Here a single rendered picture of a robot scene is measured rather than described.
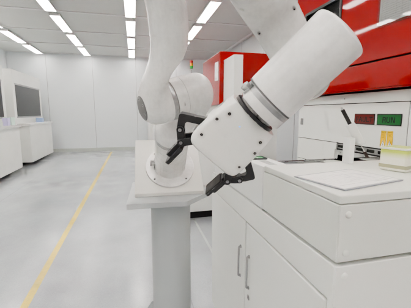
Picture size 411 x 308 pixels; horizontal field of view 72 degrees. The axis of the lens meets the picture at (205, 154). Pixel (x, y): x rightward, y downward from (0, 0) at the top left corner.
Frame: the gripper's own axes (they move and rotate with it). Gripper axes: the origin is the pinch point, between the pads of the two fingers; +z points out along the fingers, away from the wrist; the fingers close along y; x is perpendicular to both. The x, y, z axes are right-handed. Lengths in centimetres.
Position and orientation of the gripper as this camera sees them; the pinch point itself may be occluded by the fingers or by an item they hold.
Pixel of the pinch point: (191, 172)
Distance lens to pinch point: 50.4
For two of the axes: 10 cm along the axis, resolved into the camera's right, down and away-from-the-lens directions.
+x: 0.7, -4.5, 8.9
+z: -6.7, 6.4, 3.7
